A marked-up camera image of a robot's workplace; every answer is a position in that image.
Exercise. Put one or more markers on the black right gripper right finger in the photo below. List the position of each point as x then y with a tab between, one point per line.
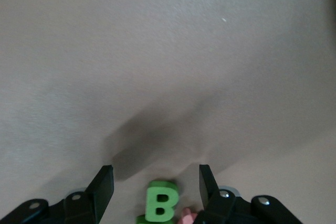
212	203

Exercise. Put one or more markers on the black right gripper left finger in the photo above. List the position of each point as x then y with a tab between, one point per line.
99	197

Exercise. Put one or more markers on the red foam letter Q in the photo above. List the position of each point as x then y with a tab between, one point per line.
187	217

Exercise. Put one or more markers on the green foam letter B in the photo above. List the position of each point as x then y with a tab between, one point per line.
152	208

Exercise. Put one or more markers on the brown table cover mat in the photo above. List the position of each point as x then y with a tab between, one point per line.
168	51

